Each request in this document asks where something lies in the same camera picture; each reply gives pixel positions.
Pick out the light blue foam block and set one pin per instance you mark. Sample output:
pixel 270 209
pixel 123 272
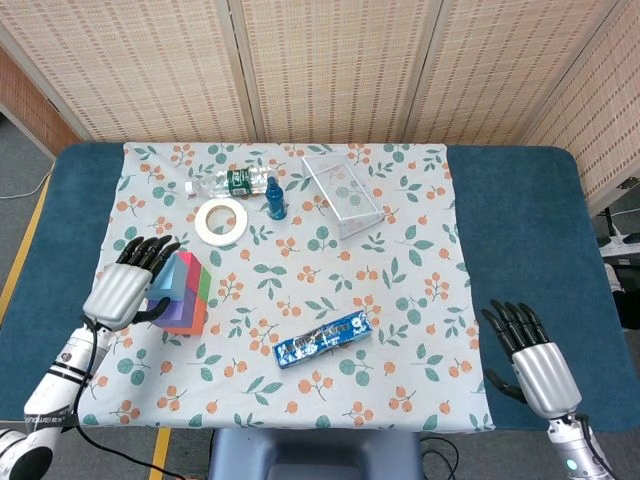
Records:
pixel 167 282

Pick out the dark blue table cover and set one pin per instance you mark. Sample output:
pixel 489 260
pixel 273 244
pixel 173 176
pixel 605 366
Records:
pixel 525 225

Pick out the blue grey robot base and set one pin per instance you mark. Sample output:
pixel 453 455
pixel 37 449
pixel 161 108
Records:
pixel 300 452

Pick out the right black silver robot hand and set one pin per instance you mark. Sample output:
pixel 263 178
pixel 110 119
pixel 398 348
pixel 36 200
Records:
pixel 545 375

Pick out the blue spray bottle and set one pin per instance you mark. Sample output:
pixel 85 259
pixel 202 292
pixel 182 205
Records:
pixel 276 202

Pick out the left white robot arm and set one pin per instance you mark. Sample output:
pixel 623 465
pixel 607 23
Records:
pixel 55 390

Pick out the purple foam cube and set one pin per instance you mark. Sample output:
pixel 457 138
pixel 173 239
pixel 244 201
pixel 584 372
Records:
pixel 175 316

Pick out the red foam cube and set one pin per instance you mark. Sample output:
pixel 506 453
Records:
pixel 192 275

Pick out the floral print tablecloth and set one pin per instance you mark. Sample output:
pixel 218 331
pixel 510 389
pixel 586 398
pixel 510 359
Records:
pixel 310 270

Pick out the orange foam cube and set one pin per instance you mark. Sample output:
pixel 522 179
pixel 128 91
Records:
pixel 198 318

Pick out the white tape roll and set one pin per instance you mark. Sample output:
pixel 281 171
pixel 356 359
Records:
pixel 202 222

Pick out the bamboo folding screen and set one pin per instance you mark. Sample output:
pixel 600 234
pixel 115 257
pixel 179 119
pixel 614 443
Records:
pixel 320 65

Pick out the green foam cube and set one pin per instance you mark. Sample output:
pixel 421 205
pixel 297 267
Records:
pixel 205 287

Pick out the clear acrylic triangular stand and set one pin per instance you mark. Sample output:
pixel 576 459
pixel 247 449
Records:
pixel 345 195

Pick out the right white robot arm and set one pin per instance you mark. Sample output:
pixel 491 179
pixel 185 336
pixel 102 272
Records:
pixel 575 445

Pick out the clear plastic water bottle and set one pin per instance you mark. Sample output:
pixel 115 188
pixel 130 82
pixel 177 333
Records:
pixel 237 181

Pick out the blue cookie box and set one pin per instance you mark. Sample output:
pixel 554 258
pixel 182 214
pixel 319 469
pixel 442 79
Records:
pixel 322 340

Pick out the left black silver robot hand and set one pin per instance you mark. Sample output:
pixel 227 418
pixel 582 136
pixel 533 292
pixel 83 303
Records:
pixel 117 295

